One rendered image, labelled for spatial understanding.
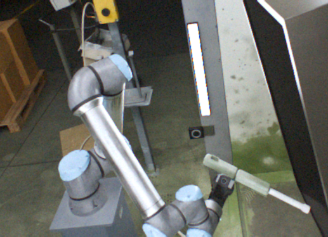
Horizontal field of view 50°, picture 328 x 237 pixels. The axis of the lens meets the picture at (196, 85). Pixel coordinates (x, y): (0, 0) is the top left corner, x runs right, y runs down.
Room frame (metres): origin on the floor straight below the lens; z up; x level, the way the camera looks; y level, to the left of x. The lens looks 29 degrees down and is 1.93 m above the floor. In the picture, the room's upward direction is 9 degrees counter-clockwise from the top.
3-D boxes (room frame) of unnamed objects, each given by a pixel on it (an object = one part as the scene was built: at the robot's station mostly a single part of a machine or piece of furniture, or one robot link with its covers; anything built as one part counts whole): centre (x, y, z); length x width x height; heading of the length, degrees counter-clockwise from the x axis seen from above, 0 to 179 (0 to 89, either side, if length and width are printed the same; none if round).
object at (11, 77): (3.69, 2.17, 0.33); 0.38 x 0.29 x 0.36; 5
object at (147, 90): (2.05, 0.46, 0.78); 0.31 x 0.23 x 0.01; 86
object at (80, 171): (1.32, 0.62, 0.83); 0.17 x 0.15 x 0.18; 129
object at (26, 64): (4.10, 2.14, 0.33); 0.38 x 0.29 x 0.36; 3
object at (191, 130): (1.91, 0.05, 0.51); 0.10 x 0.02 x 0.09; 86
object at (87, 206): (1.32, 0.62, 0.69); 0.19 x 0.19 x 0.10
